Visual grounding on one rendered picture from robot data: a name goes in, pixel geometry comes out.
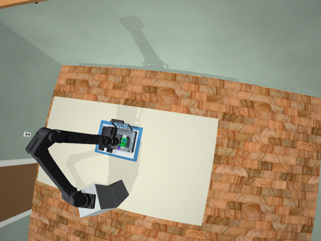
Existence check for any green circuit board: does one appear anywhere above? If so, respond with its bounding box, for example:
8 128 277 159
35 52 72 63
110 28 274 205
119 138 127 148

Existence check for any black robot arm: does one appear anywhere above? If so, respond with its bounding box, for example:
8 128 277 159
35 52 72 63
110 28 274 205
25 126 117 209

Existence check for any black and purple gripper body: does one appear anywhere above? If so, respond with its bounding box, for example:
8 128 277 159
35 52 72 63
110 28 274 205
110 134 122 149

